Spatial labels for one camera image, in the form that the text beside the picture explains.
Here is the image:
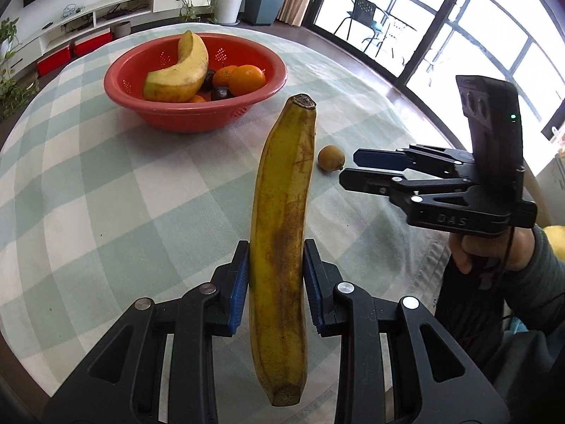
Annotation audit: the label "trailing pothos in white pot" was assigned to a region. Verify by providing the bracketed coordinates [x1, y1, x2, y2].
[0, 18, 40, 121]

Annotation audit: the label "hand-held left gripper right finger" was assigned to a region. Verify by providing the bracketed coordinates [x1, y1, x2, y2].
[303, 238, 511, 424]

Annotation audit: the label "red colander bowl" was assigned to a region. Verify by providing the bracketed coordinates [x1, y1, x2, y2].
[103, 34, 289, 134]

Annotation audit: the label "red storage box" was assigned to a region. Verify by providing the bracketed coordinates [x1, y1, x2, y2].
[37, 46, 72, 77]
[73, 29, 112, 57]

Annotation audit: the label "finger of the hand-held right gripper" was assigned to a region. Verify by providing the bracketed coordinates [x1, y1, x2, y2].
[353, 143, 476, 178]
[339, 167, 473, 211]

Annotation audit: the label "white television cabinet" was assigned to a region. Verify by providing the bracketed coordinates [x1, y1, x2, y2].
[12, 0, 217, 77]

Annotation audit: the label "small spotted banana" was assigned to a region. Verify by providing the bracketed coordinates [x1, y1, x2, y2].
[142, 30, 209, 102]

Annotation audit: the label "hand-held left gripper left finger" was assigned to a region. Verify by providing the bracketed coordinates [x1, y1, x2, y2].
[42, 239, 251, 424]

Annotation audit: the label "large yellow banana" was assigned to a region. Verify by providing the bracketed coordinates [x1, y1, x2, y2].
[248, 94, 317, 407]

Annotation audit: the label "person's right forearm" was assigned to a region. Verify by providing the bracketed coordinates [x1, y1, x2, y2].
[496, 226, 565, 424]

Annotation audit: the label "black framed glass door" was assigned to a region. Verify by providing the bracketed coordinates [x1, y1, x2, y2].
[309, 0, 565, 178]

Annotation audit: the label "black outdoor chair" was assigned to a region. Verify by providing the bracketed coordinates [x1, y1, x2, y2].
[333, 0, 390, 56]

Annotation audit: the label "brown longan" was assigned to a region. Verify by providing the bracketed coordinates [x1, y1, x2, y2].
[317, 145, 345, 172]

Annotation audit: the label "bumpy mandarin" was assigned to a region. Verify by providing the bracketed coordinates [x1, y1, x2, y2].
[213, 65, 239, 88]

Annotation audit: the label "green checkered tablecloth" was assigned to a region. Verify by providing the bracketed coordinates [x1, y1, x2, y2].
[0, 22, 456, 408]

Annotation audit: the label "person's right hand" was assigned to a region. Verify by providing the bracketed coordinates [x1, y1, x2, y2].
[449, 225, 537, 275]

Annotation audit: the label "large smooth orange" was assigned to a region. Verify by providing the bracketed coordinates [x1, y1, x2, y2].
[228, 65, 267, 97]

